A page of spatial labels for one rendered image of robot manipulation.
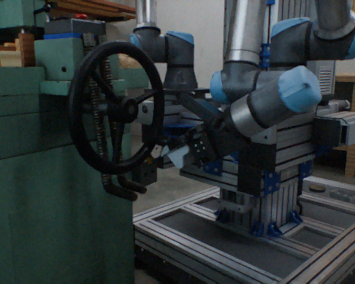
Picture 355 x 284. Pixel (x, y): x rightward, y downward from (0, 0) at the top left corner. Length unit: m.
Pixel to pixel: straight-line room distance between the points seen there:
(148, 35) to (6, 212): 0.89
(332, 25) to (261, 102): 0.50
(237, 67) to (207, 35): 3.57
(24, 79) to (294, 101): 0.56
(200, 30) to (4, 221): 3.78
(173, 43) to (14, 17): 0.67
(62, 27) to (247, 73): 0.41
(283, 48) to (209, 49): 3.17
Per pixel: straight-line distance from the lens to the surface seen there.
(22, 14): 0.99
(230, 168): 1.31
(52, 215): 0.93
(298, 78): 0.63
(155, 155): 1.08
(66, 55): 0.82
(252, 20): 0.81
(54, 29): 0.87
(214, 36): 4.30
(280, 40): 1.18
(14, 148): 0.84
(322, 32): 1.12
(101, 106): 0.81
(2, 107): 0.82
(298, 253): 1.45
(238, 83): 0.77
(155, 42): 1.46
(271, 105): 0.64
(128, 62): 1.09
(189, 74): 1.48
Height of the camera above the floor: 0.89
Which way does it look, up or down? 11 degrees down
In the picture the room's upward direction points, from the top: straight up
